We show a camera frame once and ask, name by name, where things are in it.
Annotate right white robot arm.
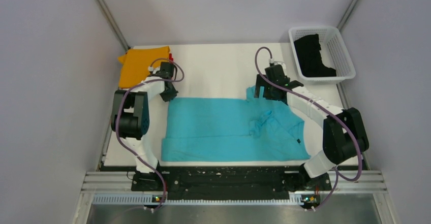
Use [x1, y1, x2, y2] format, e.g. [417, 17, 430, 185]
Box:
[256, 58, 369, 189]

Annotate black t shirt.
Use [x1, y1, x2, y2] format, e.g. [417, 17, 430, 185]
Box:
[294, 34, 336, 78]

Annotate white slotted cable duct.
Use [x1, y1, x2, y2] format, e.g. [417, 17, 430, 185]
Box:
[93, 193, 304, 206]

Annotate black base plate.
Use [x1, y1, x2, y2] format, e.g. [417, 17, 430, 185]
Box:
[131, 166, 332, 201]

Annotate folded orange t shirt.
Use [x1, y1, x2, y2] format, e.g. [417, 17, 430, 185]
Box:
[117, 46, 170, 88]

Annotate left aluminium corner post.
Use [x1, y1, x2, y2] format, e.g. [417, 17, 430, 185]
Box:
[95, 0, 130, 51]

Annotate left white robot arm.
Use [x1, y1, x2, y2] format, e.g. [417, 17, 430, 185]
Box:
[110, 58, 182, 191]

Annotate cyan t shirt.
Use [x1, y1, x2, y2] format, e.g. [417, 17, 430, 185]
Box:
[161, 87, 310, 162]

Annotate aluminium frame rail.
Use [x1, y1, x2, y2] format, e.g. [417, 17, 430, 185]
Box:
[81, 170, 388, 194]

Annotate white plastic basket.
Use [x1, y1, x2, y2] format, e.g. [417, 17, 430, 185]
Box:
[289, 26, 356, 84]

